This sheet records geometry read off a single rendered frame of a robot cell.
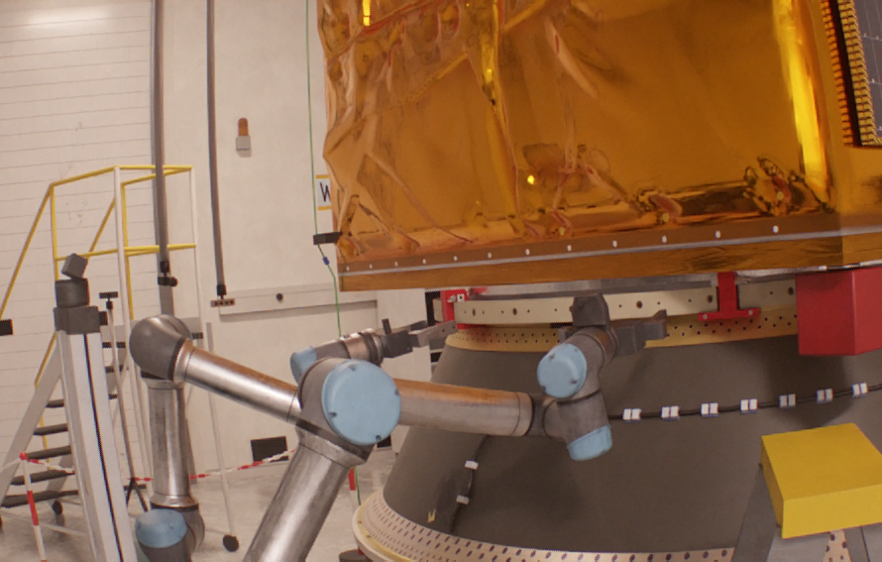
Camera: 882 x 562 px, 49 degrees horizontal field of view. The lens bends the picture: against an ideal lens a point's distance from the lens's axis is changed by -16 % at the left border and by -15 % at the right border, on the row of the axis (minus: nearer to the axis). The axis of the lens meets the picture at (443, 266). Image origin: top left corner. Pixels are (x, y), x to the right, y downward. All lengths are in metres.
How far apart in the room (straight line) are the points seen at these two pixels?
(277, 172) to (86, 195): 1.99
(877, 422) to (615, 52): 0.89
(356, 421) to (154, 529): 0.76
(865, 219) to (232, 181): 8.66
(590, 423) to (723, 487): 0.37
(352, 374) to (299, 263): 8.71
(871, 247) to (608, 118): 0.63
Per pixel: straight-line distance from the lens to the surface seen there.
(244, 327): 10.02
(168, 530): 2.17
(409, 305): 9.75
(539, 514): 2.13
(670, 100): 1.92
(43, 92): 9.63
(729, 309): 2.03
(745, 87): 1.77
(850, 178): 1.72
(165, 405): 2.27
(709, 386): 2.05
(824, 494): 1.13
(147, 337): 2.14
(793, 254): 1.77
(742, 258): 1.86
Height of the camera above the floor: 1.80
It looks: level
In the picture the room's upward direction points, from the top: 5 degrees counter-clockwise
